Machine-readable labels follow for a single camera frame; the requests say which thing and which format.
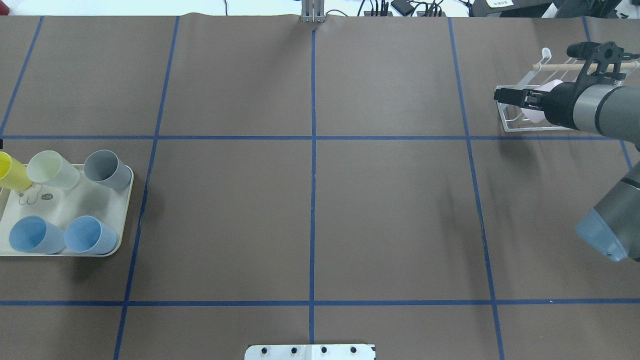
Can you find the aluminium frame post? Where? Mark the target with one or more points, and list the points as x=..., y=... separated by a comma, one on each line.
x=313, y=11

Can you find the cream plastic tray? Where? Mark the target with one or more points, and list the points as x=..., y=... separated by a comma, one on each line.
x=61, y=207

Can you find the light blue cup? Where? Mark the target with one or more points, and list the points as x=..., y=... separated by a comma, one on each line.
x=87, y=235
x=36, y=235

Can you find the white wire cup rack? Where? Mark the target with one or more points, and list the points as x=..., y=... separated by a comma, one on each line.
x=608, y=110

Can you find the yellow plastic cup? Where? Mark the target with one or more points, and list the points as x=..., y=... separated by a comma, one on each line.
x=13, y=174

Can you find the light blue cup inner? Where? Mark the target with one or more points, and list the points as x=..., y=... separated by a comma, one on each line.
x=87, y=235

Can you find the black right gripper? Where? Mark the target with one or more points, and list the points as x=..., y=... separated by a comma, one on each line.
x=559, y=104

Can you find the pink plastic cup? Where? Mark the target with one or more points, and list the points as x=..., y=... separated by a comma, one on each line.
x=536, y=115

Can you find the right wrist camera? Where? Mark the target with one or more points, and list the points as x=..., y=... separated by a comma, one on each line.
x=602, y=62

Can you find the light blue cup outer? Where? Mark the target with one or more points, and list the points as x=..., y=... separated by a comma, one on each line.
x=36, y=235

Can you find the pale green plastic cup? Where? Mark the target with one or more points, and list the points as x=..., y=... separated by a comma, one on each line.
x=49, y=168

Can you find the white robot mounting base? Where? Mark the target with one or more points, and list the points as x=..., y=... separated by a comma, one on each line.
x=357, y=351

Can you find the grey plastic cup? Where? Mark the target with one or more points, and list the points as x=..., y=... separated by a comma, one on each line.
x=105, y=168

